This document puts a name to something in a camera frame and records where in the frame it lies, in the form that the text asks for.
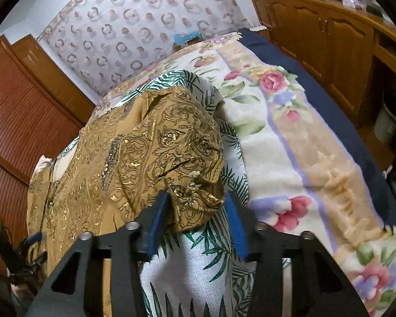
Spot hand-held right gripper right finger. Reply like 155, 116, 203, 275
224, 192, 372, 317

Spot teal box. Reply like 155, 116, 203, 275
172, 30, 201, 47

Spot palm leaf print bed sheet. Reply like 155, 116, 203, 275
53, 69, 286, 317

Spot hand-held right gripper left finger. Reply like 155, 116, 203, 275
25, 192, 170, 317

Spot wooden cabinet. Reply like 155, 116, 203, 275
249, 0, 396, 129

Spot navy blue bed sheet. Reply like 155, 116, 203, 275
239, 28, 396, 205

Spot floral blanket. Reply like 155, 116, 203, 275
96, 31, 396, 317

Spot wooden slatted wardrobe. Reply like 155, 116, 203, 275
0, 35, 96, 278

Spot golden brown patterned cloth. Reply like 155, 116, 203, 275
26, 86, 227, 317

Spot white bin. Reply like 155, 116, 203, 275
373, 101, 396, 144

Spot ring patterned headboard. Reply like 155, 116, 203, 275
36, 0, 258, 97

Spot beige folded cloth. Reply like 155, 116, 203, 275
32, 156, 54, 180

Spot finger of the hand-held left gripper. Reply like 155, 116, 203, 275
25, 233, 43, 248

